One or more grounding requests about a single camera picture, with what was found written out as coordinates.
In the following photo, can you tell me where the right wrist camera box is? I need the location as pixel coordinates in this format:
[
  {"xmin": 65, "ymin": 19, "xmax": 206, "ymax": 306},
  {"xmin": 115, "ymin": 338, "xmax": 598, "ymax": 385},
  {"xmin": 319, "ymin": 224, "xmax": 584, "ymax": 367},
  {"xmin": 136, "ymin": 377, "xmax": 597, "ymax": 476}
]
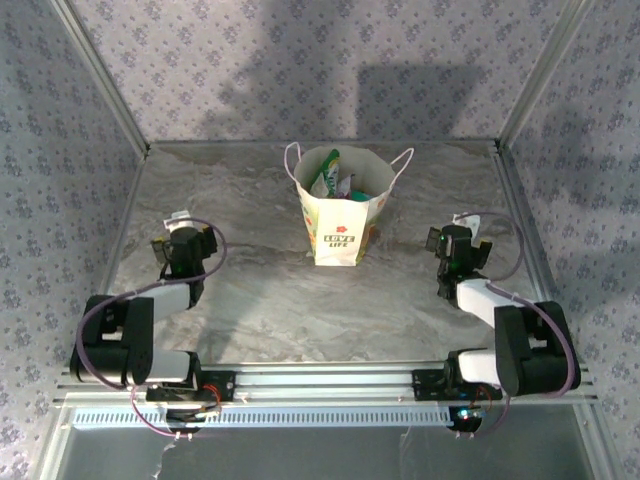
[{"xmin": 452, "ymin": 212, "xmax": 482, "ymax": 236}]

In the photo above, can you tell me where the purple snack packet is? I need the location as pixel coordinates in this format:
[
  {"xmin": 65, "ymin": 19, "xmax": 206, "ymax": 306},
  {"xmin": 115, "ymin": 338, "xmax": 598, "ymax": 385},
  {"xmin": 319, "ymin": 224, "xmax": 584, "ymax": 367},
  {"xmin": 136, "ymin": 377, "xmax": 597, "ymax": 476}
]
[{"xmin": 334, "ymin": 172, "xmax": 358, "ymax": 201}]

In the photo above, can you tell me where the thin aluminium table edge rail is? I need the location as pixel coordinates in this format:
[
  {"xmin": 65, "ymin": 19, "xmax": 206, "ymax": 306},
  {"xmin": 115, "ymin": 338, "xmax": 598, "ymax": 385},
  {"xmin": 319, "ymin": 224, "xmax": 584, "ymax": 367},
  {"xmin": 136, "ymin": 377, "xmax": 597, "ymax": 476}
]
[{"xmin": 147, "ymin": 138, "xmax": 501, "ymax": 149}]

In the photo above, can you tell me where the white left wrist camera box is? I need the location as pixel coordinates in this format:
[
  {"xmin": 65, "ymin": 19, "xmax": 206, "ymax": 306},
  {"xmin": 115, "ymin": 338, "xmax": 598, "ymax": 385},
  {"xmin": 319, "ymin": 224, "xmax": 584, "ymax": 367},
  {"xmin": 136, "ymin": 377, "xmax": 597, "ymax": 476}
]
[{"xmin": 163, "ymin": 211, "xmax": 200, "ymax": 232}]

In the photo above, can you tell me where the aluminium frame leg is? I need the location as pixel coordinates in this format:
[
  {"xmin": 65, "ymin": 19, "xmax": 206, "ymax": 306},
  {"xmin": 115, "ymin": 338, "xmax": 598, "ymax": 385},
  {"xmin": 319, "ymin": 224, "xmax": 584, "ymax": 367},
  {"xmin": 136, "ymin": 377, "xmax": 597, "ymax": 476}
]
[
  {"xmin": 572, "ymin": 402, "xmax": 621, "ymax": 480},
  {"xmin": 37, "ymin": 404, "xmax": 76, "ymax": 480}
]

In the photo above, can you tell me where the aluminium side rail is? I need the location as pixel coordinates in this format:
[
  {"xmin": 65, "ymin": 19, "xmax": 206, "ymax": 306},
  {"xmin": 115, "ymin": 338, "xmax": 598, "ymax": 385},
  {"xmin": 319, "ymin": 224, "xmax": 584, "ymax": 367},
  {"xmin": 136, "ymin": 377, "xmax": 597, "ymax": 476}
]
[{"xmin": 492, "ymin": 139, "xmax": 589, "ymax": 366}]

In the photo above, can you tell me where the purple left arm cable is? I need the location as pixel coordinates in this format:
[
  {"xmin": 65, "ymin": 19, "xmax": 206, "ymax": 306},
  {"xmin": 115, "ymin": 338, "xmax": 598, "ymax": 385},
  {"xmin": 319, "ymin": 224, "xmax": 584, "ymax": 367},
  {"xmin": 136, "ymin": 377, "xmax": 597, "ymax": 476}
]
[{"xmin": 74, "ymin": 217, "xmax": 229, "ymax": 441}]

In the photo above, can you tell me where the left control board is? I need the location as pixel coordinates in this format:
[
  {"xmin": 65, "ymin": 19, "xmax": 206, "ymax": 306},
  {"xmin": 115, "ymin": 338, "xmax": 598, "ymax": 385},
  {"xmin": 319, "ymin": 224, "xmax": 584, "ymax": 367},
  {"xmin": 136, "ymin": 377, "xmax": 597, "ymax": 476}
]
[{"xmin": 163, "ymin": 405, "xmax": 222, "ymax": 437}]

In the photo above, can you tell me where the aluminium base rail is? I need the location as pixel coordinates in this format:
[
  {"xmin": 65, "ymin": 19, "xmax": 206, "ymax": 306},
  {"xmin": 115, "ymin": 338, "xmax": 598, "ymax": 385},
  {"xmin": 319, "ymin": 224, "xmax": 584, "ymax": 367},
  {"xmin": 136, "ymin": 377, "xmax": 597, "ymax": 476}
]
[{"xmin": 53, "ymin": 362, "xmax": 600, "ymax": 407}]

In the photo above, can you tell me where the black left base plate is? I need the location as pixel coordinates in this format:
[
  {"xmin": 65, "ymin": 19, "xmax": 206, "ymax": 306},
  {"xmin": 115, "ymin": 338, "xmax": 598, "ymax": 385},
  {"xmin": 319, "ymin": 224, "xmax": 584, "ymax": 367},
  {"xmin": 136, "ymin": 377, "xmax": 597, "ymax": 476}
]
[{"xmin": 144, "ymin": 369, "xmax": 237, "ymax": 404}]

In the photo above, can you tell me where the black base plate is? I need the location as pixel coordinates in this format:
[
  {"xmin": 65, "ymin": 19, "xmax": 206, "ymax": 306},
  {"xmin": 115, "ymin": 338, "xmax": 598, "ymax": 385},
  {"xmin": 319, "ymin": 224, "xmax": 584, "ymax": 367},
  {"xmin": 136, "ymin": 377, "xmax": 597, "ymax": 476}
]
[
  {"xmin": 144, "ymin": 369, "xmax": 237, "ymax": 404},
  {"xmin": 411, "ymin": 367, "xmax": 504, "ymax": 402}
]

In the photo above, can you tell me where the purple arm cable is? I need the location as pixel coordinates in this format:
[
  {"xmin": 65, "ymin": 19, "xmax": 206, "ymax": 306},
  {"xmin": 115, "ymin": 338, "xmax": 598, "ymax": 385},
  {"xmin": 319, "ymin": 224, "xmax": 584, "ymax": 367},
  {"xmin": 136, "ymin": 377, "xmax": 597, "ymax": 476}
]
[
  {"xmin": 74, "ymin": 217, "xmax": 229, "ymax": 441},
  {"xmin": 464, "ymin": 210, "xmax": 576, "ymax": 441}
]

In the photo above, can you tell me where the white green paper bag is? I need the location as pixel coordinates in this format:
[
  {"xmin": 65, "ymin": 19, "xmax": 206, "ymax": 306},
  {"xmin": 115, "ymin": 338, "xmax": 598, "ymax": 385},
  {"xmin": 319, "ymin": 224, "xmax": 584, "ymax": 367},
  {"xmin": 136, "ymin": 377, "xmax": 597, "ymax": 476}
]
[{"xmin": 283, "ymin": 141, "xmax": 416, "ymax": 269}]

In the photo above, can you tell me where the right control board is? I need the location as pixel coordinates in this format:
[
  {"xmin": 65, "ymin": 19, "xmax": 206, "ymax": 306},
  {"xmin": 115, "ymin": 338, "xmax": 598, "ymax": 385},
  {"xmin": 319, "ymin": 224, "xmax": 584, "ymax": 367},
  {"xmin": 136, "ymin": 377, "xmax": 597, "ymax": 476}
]
[{"xmin": 446, "ymin": 405, "xmax": 487, "ymax": 435}]

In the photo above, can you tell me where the aluminium corner post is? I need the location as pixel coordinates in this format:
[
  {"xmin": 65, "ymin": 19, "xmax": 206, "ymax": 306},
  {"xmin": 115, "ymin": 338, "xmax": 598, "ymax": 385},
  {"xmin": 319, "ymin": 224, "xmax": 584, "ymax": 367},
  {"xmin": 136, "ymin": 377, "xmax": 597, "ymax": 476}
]
[
  {"xmin": 497, "ymin": 0, "xmax": 594, "ymax": 149},
  {"xmin": 49, "ymin": 0, "xmax": 151, "ymax": 157}
]

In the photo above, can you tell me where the white slotted cable duct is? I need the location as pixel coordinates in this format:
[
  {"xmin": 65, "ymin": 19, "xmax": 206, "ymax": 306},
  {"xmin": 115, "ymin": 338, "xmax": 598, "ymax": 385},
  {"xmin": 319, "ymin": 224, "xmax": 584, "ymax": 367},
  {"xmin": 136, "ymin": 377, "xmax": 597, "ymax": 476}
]
[{"xmin": 71, "ymin": 404, "xmax": 484, "ymax": 431}]

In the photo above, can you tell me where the green snack packet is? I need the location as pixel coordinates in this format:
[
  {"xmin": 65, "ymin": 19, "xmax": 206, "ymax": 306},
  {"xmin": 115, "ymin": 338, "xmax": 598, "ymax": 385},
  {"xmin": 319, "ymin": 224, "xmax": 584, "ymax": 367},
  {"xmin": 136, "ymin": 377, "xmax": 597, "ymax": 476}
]
[{"xmin": 308, "ymin": 148, "xmax": 343, "ymax": 200}]

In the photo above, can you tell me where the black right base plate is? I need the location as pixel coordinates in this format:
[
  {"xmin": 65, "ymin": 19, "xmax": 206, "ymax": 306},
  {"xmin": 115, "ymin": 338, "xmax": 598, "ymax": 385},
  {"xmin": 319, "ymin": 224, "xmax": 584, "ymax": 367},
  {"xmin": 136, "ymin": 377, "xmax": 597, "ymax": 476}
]
[{"xmin": 411, "ymin": 367, "xmax": 504, "ymax": 402}]

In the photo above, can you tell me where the control board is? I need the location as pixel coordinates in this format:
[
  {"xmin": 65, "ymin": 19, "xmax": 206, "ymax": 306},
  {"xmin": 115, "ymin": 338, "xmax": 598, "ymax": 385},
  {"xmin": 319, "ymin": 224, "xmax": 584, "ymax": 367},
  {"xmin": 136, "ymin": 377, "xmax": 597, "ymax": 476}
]
[
  {"xmin": 446, "ymin": 405, "xmax": 487, "ymax": 435},
  {"xmin": 163, "ymin": 405, "xmax": 222, "ymax": 437}
]

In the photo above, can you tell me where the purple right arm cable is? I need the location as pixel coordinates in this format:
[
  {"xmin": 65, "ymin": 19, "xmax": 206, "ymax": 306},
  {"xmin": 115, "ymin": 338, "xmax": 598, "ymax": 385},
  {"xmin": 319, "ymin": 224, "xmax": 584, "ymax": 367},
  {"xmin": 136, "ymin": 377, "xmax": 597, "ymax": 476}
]
[{"xmin": 464, "ymin": 210, "xmax": 576, "ymax": 441}]

